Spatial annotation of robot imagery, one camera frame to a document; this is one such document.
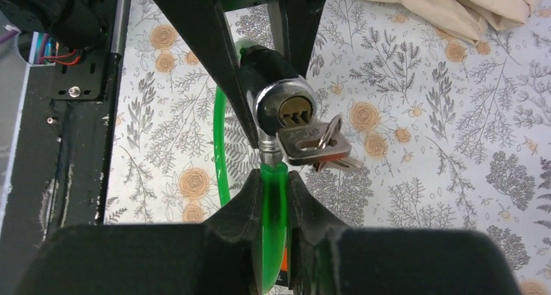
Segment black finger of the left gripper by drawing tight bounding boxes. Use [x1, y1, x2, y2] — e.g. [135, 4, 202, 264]
[153, 0, 259, 149]

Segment silver cable lock keys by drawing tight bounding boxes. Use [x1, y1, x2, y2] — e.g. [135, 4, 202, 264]
[276, 114, 364, 172]

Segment green cable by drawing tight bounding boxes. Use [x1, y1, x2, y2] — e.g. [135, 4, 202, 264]
[212, 38, 318, 295]

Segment floral table mat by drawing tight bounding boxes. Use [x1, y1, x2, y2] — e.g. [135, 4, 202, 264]
[105, 0, 550, 294]

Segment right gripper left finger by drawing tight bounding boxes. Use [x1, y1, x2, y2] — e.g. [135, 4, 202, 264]
[15, 170, 263, 294]

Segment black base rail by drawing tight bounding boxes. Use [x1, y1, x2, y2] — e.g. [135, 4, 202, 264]
[1, 0, 130, 294]

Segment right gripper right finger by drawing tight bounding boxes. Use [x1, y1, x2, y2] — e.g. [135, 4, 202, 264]
[287, 171, 520, 294]

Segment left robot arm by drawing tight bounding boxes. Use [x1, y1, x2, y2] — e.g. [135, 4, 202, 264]
[1, 0, 326, 149]

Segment beige cloth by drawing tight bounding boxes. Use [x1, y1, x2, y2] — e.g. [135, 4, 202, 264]
[364, 0, 542, 44]

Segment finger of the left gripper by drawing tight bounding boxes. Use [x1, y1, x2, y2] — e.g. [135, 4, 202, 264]
[267, 0, 326, 77]

